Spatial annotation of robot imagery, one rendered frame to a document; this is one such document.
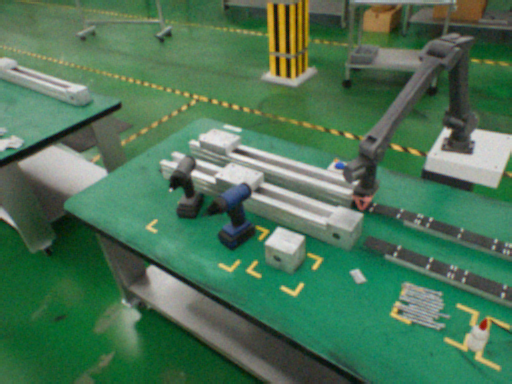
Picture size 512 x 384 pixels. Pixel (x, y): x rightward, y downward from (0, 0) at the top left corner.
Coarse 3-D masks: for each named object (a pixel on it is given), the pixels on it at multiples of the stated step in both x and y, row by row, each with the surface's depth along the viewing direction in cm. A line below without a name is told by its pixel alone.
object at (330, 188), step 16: (192, 144) 185; (208, 160) 184; (224, 160) 177; (240, 160) 171; (256, 160) 176; (272, 160) 170; (288, 160) 167; (272, 176) 165; (288, 176) 159; (304, 176) 157; (320, 176) 159; (336, 176) 155; (304, 192) 159; (320, 192) 154; (336, 192) 149; (352, 192) 153
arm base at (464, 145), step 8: (448, 136) 165; (456, 136) 161; (464, 136) 160; (448, 144) 165; (456, 144) 162; (464, 144) 161; (472, 144) 164; (456, 152) 164; (464, 152) 162; (472, 152) 161
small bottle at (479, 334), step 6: (486, 318) 98; (480, 324) 100; (486, 324) 99; (474, 330) 102; (480, 330) 100; (486, 330) 101; (474, 336) 101; (480, 336) 100; (486, 336) 100; (468, 342) 104; (474, 342) 102; (480, 342) 101; (474, 348) 103; (480, 348) 103
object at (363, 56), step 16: (352, 0) 375; (368, 0) 371; (384, 0) 366; (400, 0) 361; (416, 0) 357; (432, 0) 352; (448, 0) 348; (352, 16) 383; (448, 16) 352; (352, 32) 392; (368, 48) 424; (352, 64) 410; (368, 64) 404; (384, 64) 402; (400, 64) 399; (416, 64) 396
